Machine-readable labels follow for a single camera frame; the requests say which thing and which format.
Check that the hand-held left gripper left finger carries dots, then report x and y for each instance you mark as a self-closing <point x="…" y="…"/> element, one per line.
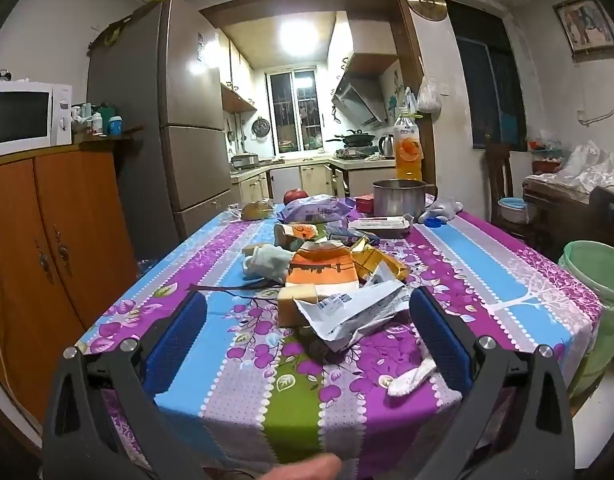
<point x="179" y="340"/>

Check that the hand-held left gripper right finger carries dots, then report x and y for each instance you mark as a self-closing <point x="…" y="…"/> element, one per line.
<point x="439" y="340"/>

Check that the white paper packaging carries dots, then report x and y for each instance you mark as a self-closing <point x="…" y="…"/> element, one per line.
<point x="352" y="310"/>

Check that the yellow sponge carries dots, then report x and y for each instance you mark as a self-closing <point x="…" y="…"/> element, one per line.
<point x="294" y="305"/>

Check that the orange and white snack bag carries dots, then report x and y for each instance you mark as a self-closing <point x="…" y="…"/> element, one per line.
<point x="322" y="270"/>

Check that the green trash bin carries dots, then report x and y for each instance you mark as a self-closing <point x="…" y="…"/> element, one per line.
<point x="602" y="310"/>

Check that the person's left hand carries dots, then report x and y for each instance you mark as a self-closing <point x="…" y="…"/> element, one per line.
<point x="307" y="467"/>

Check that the gold foil wrapper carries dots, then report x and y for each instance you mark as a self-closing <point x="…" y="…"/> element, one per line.
<point x="374" y="257"/>

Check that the blue bottle cap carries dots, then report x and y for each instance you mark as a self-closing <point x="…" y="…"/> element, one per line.
<point x="435" y="223"/>

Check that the white flat carton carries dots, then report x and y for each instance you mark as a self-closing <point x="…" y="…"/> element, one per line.
<point x="379" y="225"/>

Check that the blue small carton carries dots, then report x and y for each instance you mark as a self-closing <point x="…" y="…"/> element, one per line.
<point x="344" y="233"/>

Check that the steel pot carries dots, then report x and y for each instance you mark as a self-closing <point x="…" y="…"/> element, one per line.
<point x="397" y="200"/>

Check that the blue lidded bowl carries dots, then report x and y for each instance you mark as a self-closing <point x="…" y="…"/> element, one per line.
<point x="513" y="208"/>

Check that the bread in plastic bag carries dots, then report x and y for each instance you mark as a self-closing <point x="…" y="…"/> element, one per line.
<point x="257" y="210"/>

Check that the red small box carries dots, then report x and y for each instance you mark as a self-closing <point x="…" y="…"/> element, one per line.
<point x="364" y="203"/>

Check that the dark wooden chair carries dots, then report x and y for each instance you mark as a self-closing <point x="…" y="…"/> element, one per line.
<point x="497" y="175"/>
<point x="607" y="220"/>

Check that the brown wooden table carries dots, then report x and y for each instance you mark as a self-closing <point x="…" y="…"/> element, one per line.
<point x="552" y="200"/>

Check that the purple snack bag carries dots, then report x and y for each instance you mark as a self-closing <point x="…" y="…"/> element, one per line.
<point x="314" y="210"/>

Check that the orange wooden cabinet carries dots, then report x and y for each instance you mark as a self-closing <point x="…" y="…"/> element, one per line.
<point x="62" y="200"/>

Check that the red apple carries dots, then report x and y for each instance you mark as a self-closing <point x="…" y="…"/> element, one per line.
<point x="296" y="196"/>

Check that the orange juice bottle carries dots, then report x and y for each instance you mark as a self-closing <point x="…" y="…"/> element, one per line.
<point x="407" y="155"/>

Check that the silver countertop appliance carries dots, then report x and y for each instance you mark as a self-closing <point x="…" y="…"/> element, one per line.
<point x="244" y="161"/>

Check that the steel electric kettle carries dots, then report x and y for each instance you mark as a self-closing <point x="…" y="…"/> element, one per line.
<point x="385" y="146"/>

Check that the kitchen counter cabinets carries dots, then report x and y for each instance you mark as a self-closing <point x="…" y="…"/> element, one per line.
<point x="312" y="177"/>

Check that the stacked plastic baskets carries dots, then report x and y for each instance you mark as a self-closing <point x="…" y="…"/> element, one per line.
<point x="544" y="150"/>

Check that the black wok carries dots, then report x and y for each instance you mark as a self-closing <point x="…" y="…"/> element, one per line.
<point x="354" y="137"/>

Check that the teal jar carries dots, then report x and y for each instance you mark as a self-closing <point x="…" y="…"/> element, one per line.
<point x="116" y="126"/>

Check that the hanging round pan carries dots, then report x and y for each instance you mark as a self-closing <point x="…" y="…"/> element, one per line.
<point x="260" y="127"/>

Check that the white satin cloth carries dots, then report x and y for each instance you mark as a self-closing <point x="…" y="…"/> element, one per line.
<point x="587" y="165"/>

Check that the white small bottle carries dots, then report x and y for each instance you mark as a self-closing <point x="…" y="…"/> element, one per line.
<point x="97" y="124"/>

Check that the green container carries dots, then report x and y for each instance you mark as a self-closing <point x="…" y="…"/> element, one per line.
<point x="107" y="112"/>

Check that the hanging clear plastic bag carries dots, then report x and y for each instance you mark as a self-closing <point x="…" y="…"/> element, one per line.
<point x="429" y="97"/>

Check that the steel range hood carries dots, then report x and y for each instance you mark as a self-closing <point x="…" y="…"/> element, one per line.
<point x="359" y="102"/>

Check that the grey refrigerator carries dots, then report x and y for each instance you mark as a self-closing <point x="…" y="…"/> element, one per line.
<point x="187" y="85"/>

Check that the kitchen window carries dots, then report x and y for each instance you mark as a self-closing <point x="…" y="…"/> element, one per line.
<point x="292" y="110"/>

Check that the dark window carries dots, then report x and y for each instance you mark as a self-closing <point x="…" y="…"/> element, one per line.
<point x="487" y="75"/>

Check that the white microwave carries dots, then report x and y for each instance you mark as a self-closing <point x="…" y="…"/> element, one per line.
<point x="17" y="120"/>

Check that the alarm clock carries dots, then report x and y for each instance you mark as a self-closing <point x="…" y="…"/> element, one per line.
<point x="3" y="75"/>

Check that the gold wall clock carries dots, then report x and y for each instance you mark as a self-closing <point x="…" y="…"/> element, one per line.
<point x="425" y="2"/>

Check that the framed wall picture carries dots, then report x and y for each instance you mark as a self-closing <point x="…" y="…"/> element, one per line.
<point x="584" y="25"/>

